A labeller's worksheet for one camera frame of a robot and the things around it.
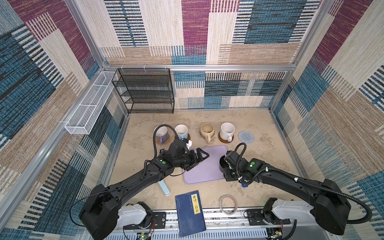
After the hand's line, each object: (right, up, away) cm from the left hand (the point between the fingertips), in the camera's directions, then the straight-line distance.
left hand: (205, 157), depth 76 cm
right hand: (+13, -12, +6) cm, 19 cm away
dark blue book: (-8, -27, -1) cm, 28 cm away
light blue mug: (-14, +12, +24) cm, 30 cm away
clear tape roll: (+8, -24, +1) cm, 25 cm away
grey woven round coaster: (+30, +8, +29) cm, 43 cm away
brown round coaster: (+13, +6, +24) cm, 28 cm away
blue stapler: (+22, -17, +7) cm, 28 cm away
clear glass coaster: (0, +7, +24) cm, 25 cm away
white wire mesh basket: (-73, +21, +18) cm, 78 cm away
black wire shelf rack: (-41, +41, +33) cm, 67 cm away
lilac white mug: (-28, +10, +26) cm, 39 cm away
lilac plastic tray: (+3, -9, +12) cm, 15 cm away
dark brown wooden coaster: (-10, +8, +28) cm, 30 cm away
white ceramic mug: (+16, +12, +25) cm, 32 cm away
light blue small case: (-22, -17, +5) cm, 28 cm away
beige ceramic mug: (+3, +12, +28) cm, 31 cm away
